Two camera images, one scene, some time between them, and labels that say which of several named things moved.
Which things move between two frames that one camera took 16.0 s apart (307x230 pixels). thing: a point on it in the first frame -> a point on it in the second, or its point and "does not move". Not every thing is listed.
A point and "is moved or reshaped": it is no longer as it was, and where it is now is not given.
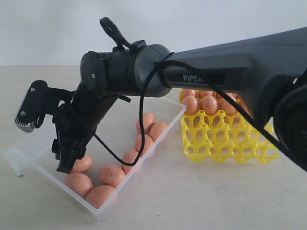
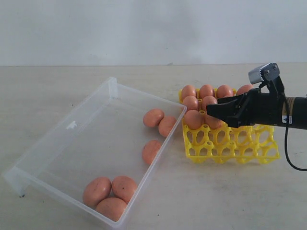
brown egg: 209,104 does not move
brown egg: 185,92 does not move
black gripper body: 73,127 -> 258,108
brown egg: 82,165 -> 193,119
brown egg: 191,102 does not move
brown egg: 157,129 -> 166,125
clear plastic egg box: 132,130 is moved or reshaped
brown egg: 112,175 -> 124,187
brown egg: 78,183 -> 96,189
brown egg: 98,195 -> 113,208
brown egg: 129,156 -> 214,122
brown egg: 148,121 -> 153,117
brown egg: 148,142 -> 150,150
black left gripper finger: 67,151 -> 228,109
